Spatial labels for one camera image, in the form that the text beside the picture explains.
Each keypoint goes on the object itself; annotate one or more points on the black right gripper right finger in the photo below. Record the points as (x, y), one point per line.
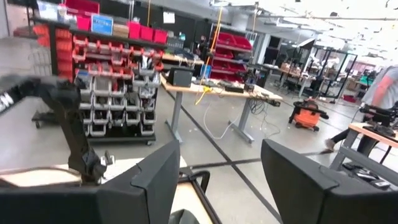
(335, 205)

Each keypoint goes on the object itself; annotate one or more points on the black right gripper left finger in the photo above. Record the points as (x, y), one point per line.
(87, 205)

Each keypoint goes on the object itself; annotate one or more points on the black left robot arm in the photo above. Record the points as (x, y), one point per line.
(71, 130)

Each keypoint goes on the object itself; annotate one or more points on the neighbouring black robot arm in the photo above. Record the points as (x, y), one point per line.
(379, 116)

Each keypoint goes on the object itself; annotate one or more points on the neighbouring wooden robot table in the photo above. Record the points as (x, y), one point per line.
(367, 132)

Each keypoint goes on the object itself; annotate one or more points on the orange shop vacuum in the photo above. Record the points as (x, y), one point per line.
(308, 118)

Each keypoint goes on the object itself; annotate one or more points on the black cart with parts bins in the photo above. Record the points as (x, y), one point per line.
(105, 81)

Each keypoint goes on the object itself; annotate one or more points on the person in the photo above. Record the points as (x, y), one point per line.
(384, 87)

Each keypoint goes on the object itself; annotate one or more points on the black equipment box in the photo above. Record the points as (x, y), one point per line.
(180, 77)

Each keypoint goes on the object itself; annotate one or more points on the wooden top workshop desk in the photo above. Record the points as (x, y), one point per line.
(217, 91)

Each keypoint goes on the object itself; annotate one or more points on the brown cardboard box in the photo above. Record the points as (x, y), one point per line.
(120, 31)

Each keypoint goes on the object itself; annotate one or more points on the blue sign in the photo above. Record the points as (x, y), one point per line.
(102, 25)

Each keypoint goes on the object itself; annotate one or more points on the small red plastic bin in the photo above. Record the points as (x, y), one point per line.
(83, 22)

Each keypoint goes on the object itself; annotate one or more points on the clear plastic box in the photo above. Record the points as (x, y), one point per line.
(51, 11)

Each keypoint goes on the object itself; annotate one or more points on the large red plastic bin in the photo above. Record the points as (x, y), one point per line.
(82, 6)

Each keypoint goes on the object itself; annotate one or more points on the black aluminium table frame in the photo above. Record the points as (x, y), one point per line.
(202, 193)

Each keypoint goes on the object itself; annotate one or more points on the red bin wall shelf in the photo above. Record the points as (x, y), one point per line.
(230, 53)

